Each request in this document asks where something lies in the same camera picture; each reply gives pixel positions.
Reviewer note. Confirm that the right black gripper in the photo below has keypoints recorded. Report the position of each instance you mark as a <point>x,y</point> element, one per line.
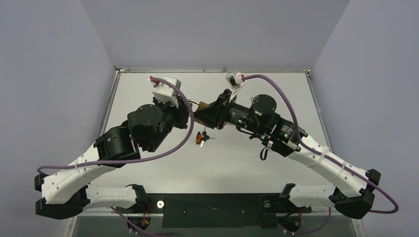
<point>223,108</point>

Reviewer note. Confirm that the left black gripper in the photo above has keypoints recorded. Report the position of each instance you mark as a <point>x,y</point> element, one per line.
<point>182,111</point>

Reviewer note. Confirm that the large brass padlock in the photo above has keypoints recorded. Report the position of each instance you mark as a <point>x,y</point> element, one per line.
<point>200,105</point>

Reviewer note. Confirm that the keys of orange padlock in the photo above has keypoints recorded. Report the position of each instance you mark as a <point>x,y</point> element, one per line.
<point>204,137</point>

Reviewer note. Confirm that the orange padlock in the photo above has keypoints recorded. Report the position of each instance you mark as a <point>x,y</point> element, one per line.
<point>198,138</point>

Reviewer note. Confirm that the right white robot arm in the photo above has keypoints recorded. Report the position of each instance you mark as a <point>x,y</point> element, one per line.
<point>350,190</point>

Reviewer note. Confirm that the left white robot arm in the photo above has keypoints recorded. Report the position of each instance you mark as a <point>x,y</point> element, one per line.
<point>69,191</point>

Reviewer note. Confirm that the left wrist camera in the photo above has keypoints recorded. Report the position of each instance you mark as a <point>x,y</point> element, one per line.
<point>164,93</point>

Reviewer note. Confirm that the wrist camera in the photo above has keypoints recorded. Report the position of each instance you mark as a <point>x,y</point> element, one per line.
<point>236,82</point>
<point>164,93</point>

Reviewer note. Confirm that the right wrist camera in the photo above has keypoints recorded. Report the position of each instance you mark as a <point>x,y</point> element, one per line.
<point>236,82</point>

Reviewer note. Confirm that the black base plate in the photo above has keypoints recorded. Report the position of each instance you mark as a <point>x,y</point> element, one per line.
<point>217,210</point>

